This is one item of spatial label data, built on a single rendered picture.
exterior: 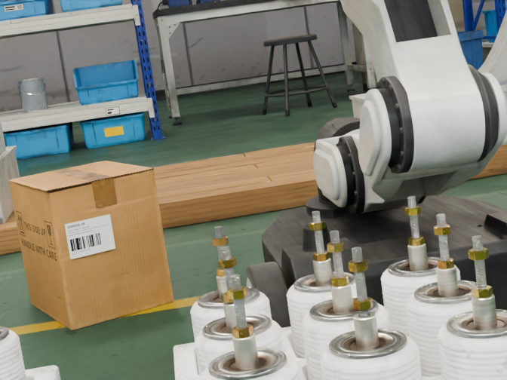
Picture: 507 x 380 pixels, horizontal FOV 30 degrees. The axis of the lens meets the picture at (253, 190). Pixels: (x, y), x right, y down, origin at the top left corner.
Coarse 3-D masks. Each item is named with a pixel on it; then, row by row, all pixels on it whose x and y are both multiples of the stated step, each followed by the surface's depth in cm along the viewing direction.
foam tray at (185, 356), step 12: (288, 336) 120; (180, 348) 120; (192, 348) 119; (288, 348) 115; (180, 360) 116; (192, 360) 115; (300, 360) 110; (180, 372) 111; (192, 372) 111; (300, 372) 106
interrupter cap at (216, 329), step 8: (216, 320) 105; (224, 320) 104; (248, 320) 104; (256, 320) 103; (264, 320) 103; (208, 328) 103; (216, 328) 102; (224, 328) 103; (256, 328) 100; (264, 328) 100; (208, 336) 100; (216, 336) 99; (224, 336) 99
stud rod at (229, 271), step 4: (224, 248) 100; (228, 248) 100; (224, 252) 100; (228, 252) 100; (224, 256) 101; (228, 256) 100; (224, 268) 101; (228, 268) 101; (232, 268) 101; (228, 272) 101; (232, 272) 101; (228, 276) 101; (228, 280) 101; (228, 284) 101; (228, 288) 101
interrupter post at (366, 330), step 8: (360, 320) 90; (368, 320) 90; (360, 328) 90; (368, 328) 90; (376, 328) 91; (360, 336) 91; (368, 336) 90; (376, 336) 91; (360, 344) 91; (368, 344) 90; (376, 344) 91
